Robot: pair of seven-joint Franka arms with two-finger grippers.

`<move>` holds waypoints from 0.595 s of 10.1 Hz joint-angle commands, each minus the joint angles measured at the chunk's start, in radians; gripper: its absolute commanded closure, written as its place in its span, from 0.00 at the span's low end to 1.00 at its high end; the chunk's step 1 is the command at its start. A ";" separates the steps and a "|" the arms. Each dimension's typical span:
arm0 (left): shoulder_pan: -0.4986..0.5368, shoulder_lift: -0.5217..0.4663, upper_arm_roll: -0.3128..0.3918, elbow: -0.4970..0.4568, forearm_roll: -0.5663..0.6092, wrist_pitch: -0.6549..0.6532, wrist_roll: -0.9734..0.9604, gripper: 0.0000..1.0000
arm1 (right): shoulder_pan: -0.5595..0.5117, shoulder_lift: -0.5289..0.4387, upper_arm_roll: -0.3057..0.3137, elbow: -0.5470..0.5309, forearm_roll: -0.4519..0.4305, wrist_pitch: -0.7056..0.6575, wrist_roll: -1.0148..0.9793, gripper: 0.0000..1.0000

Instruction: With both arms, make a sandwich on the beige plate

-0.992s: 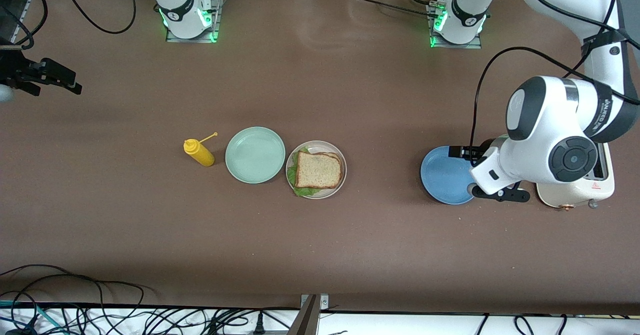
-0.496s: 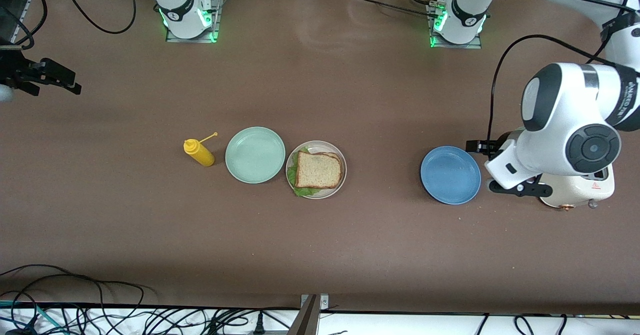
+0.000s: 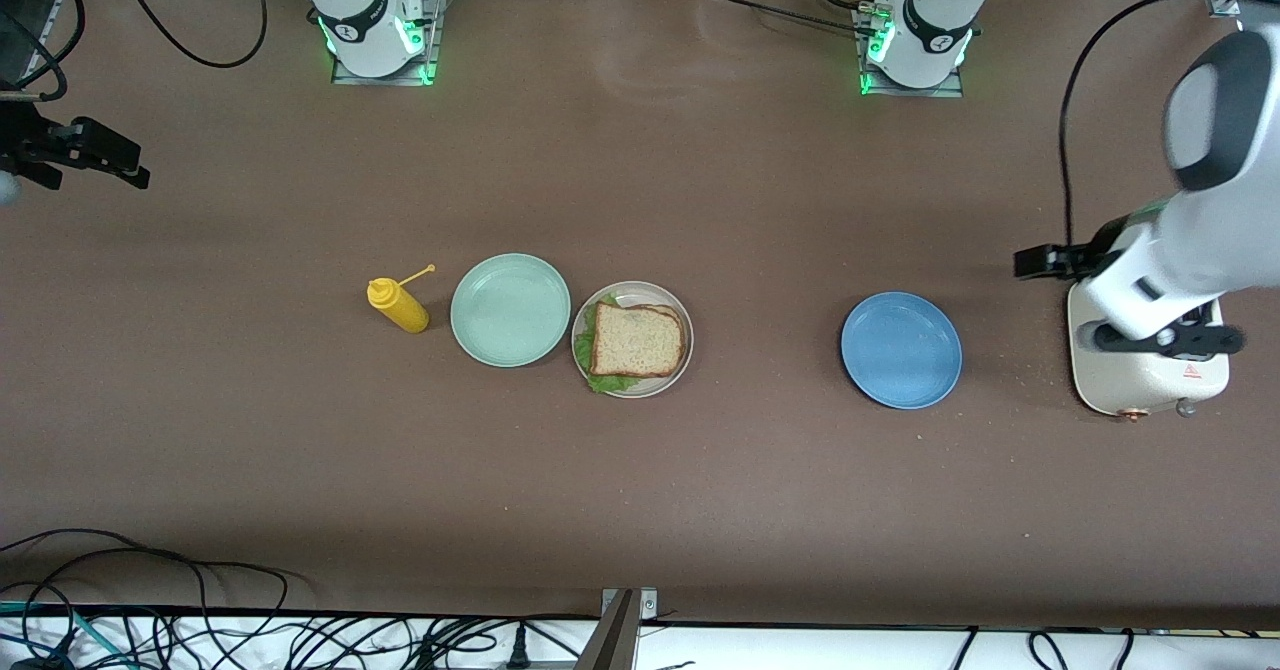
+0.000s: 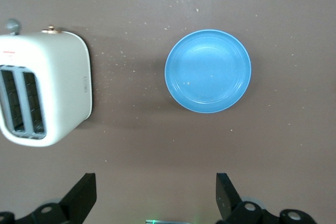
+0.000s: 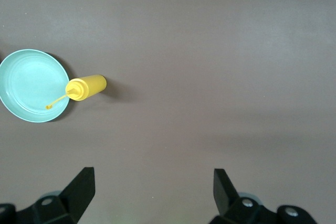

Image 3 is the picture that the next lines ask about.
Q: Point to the grey metal post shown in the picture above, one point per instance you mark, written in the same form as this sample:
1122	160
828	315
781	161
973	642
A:
612	640

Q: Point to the green lettuce leaf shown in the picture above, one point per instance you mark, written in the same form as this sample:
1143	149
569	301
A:
600	385

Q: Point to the beige plate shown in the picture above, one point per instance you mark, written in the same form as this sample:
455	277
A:
640	290

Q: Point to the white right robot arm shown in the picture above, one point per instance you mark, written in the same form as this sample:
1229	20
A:
365	20

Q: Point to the white toaster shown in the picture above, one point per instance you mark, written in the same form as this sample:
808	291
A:
1130	385

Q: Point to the mint green plate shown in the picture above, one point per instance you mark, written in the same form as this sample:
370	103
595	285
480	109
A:
510	310

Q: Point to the brown bread slice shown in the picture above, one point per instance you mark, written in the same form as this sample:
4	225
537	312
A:
635	340

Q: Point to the black power plug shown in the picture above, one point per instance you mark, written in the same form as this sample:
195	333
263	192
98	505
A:
518	650

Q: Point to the yellow squeeze bottle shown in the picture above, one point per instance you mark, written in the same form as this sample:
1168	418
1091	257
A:
400	310

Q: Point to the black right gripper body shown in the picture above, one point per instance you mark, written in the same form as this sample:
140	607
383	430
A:
30	140

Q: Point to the blue plate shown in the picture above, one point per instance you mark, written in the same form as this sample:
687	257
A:
900	350

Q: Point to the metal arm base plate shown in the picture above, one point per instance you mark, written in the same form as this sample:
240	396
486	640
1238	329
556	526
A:
434	50
950	93

